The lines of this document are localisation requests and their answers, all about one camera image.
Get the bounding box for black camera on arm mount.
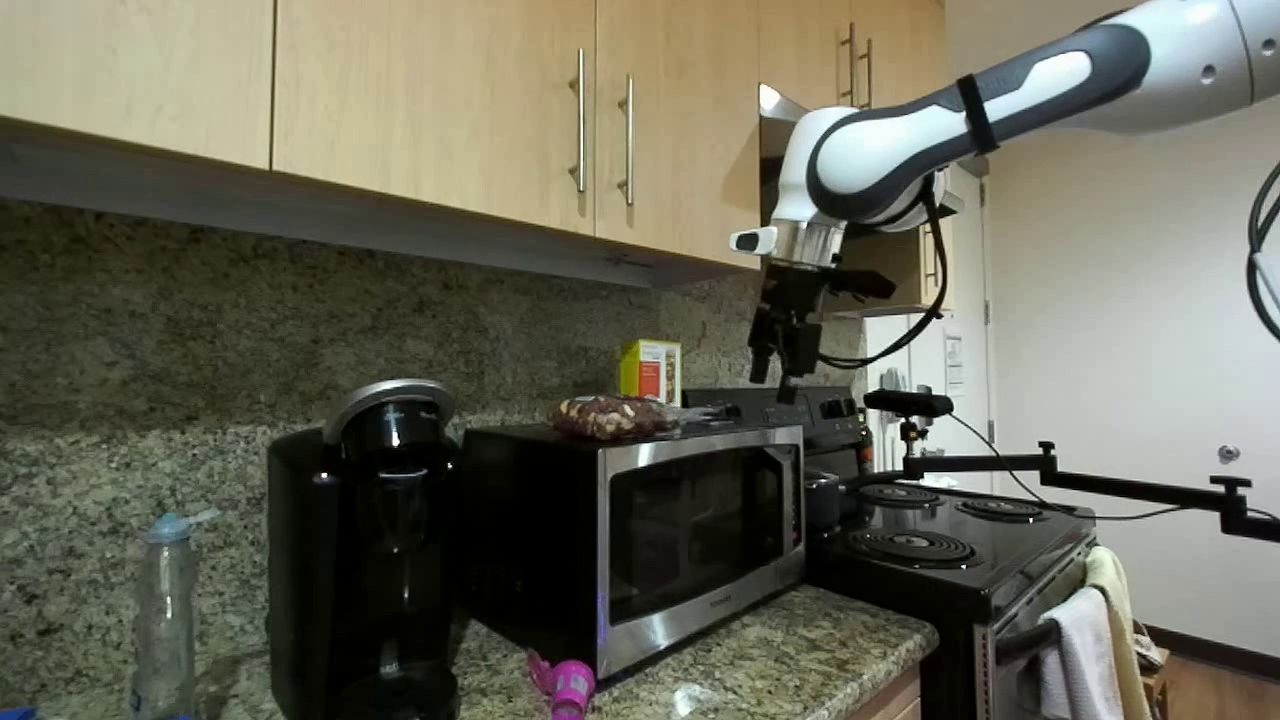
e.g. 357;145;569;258
861;385;1280;542

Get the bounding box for black electric stove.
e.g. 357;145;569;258
801;386;1092;720

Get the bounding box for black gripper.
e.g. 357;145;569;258
747;262;823;379

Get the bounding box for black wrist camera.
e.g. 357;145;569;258
816;268;897;300

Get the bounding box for dark snack sachet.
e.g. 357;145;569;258
554;394;672;444

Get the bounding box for pink coffee pod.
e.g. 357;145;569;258
530;656;598;720

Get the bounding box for black pod coffee maker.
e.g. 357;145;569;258
269;379;459;720

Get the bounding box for clear plastic water bottle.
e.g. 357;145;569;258
132;512;217;720

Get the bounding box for yellow hanging towel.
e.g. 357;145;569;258
1090;548;1157;720

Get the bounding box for wooden upper cabinets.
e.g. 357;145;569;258
0;0;943;283

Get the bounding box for Trader Joe's snack box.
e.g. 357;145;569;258
616;341;685;405

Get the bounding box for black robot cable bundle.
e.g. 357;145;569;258
813;155;1280;375

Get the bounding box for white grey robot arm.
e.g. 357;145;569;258
727;0;1280;385

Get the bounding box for white hanging towel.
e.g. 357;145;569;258
1035;586;1124;720

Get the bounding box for stainless steel microwave oven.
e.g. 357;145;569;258
459;422;805;681

